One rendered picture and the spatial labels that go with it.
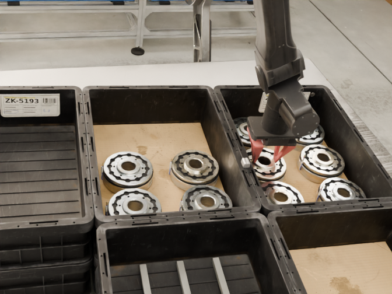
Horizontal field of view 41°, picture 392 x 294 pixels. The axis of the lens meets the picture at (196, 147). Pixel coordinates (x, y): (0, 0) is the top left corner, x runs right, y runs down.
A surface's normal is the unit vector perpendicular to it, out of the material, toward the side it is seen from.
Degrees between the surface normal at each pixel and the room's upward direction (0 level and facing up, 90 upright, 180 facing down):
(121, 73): 0
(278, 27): 102
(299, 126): 90
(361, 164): 90
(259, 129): 1
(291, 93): 26
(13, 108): 90
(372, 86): 0
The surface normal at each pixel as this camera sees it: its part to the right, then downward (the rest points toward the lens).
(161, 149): 0.14, -0.76
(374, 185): -0.97, 0.04
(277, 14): 0.36, 0.78
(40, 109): 0.22, 0.65
